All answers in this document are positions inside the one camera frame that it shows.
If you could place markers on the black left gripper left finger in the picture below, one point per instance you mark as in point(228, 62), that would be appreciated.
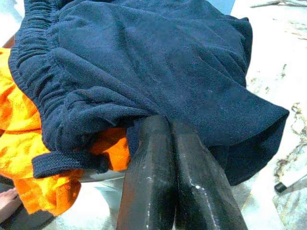
point(148, 187)

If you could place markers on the navy blue shorts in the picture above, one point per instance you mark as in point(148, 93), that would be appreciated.
point(144, 60)

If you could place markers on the orange garment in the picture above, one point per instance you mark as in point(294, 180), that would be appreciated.
point(24, 143)

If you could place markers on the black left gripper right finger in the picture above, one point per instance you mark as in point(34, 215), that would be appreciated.
point(204, 203)

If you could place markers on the white folding table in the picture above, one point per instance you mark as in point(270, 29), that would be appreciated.
point(295, 185)

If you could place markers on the person bare foot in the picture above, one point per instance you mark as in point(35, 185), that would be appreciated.
point(8, 200)

